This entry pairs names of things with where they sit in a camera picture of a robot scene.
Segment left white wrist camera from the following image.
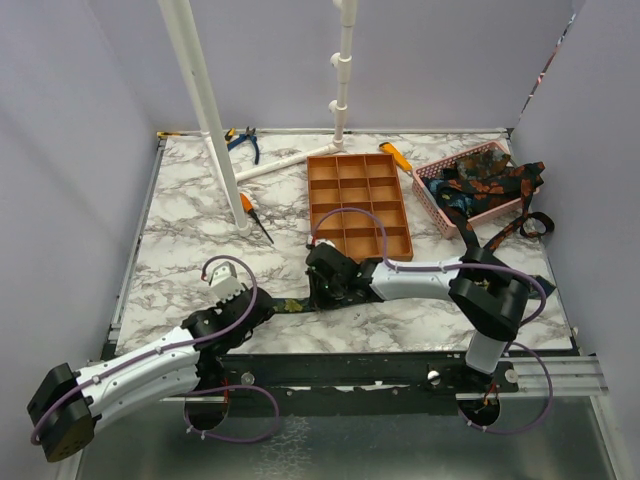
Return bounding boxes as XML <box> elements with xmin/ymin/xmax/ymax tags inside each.
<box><xmin>201</xmin><ymin>261</ymin><xmax>247</xmax><ymax>303</ymax></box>

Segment black orange floral tie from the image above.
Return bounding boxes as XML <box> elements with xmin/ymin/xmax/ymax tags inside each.
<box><xmin>436</xmin><ymin>162</ymin><xmax>555</xmax><ymax>252</ymax></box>

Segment yellow handled cutter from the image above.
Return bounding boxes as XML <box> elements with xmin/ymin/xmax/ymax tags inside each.
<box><xmin>224</xmin><ymin>128</ymin><xmax>236</xmax><ymax>143</ymax></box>

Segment blue handled pliers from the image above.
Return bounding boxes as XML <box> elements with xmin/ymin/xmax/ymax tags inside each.
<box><xmin>225</xmin><ymin>126</ymin><xmax>261</xmax><ymax>166</ymax></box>

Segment white pvc pipe frame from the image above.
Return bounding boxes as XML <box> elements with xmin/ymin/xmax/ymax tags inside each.
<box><xmin>159</xmin><ymin>1</ymin><xmax>358</xmax><ymax>237</ymax></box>

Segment yellow utility knife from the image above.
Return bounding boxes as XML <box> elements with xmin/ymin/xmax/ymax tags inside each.
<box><xmin>378</xmin><ymin>142</ymin><xmax>412</xmax><ymax>175</ymax></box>

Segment yellow black tool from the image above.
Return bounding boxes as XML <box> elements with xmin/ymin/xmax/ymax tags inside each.
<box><xmin>156</xmin><ymin>131</ymin><xmax>190</xmax><ymax>138</ymax></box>

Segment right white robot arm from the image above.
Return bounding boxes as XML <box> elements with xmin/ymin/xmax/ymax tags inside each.
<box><xmin>306</xmin><ymin>243</ymin><xmax>533</xmax><ymax>391</ymax></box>

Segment orange handled screwdriver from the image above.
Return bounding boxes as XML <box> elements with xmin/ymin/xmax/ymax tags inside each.
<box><xmin>240</xmin><ymin>193</ymin><xmax>274</xmax><ymax>243</ymax></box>

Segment pink perforated plastic basket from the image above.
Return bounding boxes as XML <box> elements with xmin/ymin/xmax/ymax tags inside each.
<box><xmin>412</xmin><ymin>141</ymin><xmax>554</xmax><ymax>251</ymax></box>

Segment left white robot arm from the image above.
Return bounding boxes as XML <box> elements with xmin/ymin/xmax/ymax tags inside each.
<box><xmin>27</xmin><ymin>289</ymin><xmax>275</xmax><ymax>463</ymax></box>

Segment navy yellow floral tie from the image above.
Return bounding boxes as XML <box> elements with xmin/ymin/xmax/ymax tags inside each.
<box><xmin>273</xmin><ymin>275</ymin><xmax>557</xmax><ymax>314</ymax></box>

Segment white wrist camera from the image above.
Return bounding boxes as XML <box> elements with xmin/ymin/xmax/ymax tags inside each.
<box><xmin>306</xmin><ymin>236</ymin><xmax>336</xmax><ymax>250</ymax></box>
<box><xmin>201</xmin><ymin>261</ymin><xmax>247</xmax><ymax>303</ymax></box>

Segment blue floral tie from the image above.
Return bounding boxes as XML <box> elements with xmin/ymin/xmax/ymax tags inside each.
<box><xmin>421</xmin><ymin>177</ymin><xmax>475</xmax><ymax>218</ymax></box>

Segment wooden compartment tray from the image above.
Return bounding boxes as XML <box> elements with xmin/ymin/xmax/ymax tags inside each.
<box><xmin>307</xmin><ymin>153</ymin><xmax>414</xmax><ymax>262</ymax></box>

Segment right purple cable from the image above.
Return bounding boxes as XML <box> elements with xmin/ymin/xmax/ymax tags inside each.
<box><xmin>309</xmin><ymin>207</ymin><xmax>555</xmax><ymax>435</ymax></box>

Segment dark paisley tie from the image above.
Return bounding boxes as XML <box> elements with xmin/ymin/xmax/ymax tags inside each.
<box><xmin>456</xmin><ymin>149</ymin><xmax>511</xmax><ymax>180</ymax></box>

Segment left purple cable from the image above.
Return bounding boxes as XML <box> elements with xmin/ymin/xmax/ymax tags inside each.
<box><xmin>29</xmin><ymin>254</ymin><xmax>281</xmax><ymax>446</ymax></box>

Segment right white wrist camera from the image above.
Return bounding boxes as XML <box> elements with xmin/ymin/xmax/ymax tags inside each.
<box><xmin>306</xmin><ymin>236</ymin><xmax>336</xmax><ymax>250</ymax></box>

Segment black metal base rail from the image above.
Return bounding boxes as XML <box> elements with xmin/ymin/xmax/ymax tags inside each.
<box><xmin>91</xmin><ymin>353</ymin><xmax>525</xmax><ymax>428</ymax></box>

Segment purple cable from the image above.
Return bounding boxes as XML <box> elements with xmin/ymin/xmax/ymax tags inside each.
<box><xmin>29</xmin><ymin>254</ymin><xmax>281</xmax><ymax>446</ymax></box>
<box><xmin>309</xmin><ymin>207</ymin><xmax>555</xmax><ymax>435</ymax></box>

